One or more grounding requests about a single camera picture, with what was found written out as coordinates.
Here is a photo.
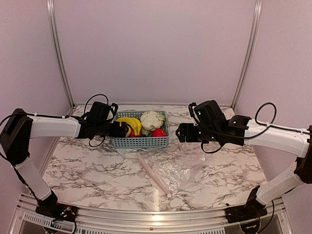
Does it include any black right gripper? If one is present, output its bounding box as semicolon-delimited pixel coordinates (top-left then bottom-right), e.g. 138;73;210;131
176;122;221;142

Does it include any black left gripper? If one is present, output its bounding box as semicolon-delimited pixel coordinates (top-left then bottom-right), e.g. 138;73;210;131
95;120;129;137

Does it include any red fake apple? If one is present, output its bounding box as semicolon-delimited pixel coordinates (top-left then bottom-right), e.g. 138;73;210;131
128;130;142;138

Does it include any yellow fake banana bunch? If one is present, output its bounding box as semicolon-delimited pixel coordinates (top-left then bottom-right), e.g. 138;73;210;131
116;117;142;136

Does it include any white fake cauliflower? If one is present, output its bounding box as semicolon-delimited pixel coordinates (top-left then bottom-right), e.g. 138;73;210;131
140;111;166;131

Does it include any light blue plastic basket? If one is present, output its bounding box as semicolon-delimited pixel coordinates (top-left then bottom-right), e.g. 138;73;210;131
111;110;171;149

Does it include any clear zip top bag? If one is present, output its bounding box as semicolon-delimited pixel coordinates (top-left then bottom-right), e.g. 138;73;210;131
136;153;208;196

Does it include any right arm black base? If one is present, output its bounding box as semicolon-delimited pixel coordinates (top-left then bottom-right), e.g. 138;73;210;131
225;185;268;223

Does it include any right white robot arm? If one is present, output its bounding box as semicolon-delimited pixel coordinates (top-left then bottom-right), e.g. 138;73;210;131
175;100;312;218

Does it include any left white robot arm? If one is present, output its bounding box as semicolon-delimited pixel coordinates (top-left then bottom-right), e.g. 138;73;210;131
0;101;130;217

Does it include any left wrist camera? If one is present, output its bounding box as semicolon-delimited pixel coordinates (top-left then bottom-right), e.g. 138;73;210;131
109;103;118;118

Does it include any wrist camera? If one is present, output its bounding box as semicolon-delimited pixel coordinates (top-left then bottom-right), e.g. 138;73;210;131
109;103;118;118
188;102;197;119

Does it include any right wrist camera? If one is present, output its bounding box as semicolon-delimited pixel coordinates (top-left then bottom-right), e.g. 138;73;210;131
188;102;197;119

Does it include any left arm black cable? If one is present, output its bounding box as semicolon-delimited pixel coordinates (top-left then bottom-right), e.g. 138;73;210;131
82;94;115;148

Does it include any right aluminium frame post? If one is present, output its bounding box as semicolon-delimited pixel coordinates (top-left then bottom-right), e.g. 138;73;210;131
231;0;263;110

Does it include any aluminium frame post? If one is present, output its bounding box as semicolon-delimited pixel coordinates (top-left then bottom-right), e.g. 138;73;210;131
231;0;263;110
46;0;75;109

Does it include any front aluminium table rail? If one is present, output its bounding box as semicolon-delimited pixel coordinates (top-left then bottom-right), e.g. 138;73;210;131
9;194;293;234

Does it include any left aluminium frame post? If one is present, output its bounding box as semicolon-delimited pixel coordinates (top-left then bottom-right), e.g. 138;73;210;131
46;0;75;109

